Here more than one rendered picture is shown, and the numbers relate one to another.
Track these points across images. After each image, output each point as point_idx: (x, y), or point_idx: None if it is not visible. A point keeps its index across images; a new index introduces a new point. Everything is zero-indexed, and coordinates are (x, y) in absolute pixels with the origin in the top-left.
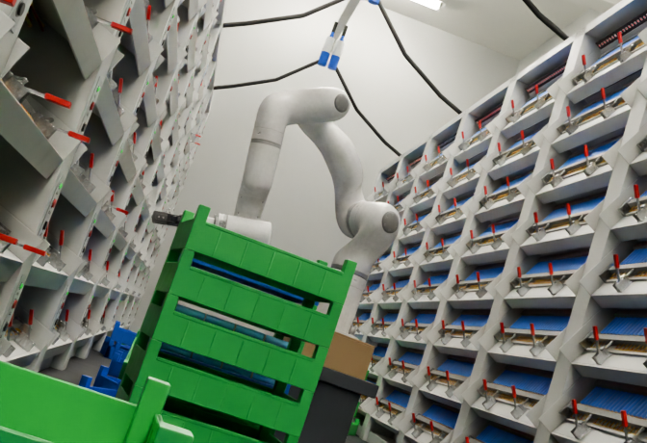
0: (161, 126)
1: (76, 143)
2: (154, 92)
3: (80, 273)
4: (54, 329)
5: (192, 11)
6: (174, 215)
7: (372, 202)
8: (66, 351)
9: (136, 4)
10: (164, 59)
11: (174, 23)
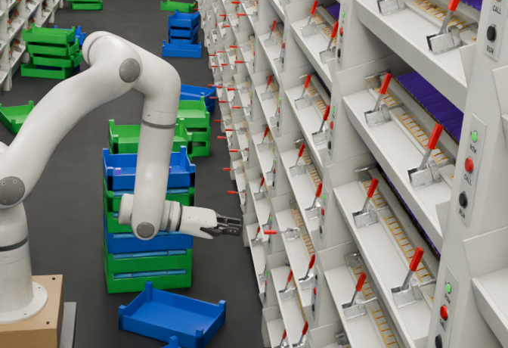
0: (352, 213)
1: (246, 118)
2: (297, 116)
3: (280, 292)
4: (267, 308)
5: None
6: (219, 215)
7: (6, 146)
8: None
9: (261, 46)
10: (280, 74)
11: (297, 36)
